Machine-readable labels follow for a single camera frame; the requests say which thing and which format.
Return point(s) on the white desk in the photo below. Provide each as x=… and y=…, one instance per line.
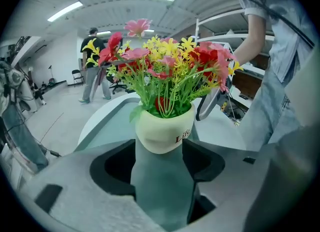
x=250, y=69

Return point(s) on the black microphone stand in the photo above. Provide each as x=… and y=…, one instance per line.
x=51, y=74

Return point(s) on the person in grey shirt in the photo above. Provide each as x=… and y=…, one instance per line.
x=285, y=50

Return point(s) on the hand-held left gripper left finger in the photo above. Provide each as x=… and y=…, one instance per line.
x=80, y=201

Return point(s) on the person's right forearm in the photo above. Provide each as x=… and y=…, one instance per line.
x=252, y=40

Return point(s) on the flower pot with pink flowers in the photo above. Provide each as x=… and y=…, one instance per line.
x=162, y=130

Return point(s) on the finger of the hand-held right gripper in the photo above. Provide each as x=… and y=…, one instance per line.
x=100, y=75
x=208, y=105

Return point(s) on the round white side table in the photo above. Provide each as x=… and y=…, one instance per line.
x=220, y=130

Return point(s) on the black folding chair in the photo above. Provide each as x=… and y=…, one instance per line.
x=77, y=75

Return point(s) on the black swivel office chair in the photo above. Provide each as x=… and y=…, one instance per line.
x=117, y=84

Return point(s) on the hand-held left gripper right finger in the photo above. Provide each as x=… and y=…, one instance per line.
x=232, y=176

